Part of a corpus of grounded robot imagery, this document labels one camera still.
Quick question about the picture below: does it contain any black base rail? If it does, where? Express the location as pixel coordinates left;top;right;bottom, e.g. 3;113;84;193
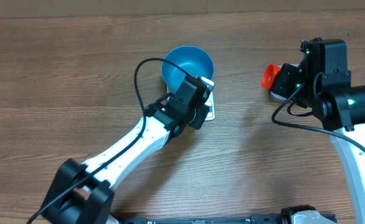
110;204;338;224

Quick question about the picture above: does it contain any red scoop with blue handle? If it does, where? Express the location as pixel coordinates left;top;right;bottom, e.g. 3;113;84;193
261;64;281;90

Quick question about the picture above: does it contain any clear plastic food container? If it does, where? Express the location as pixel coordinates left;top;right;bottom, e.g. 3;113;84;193
268;63;300;103

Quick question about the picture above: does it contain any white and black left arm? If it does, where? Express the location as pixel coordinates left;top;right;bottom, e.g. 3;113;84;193
39;76;214;224

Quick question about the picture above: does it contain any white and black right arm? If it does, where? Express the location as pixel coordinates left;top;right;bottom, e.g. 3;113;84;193
262;37;365;223

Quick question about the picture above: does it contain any blue plastic bowl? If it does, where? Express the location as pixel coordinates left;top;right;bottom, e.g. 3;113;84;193
161;46;214;92

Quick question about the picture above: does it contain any white digital kitchen scale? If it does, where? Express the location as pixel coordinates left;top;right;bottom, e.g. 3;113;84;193
166;81;216;122

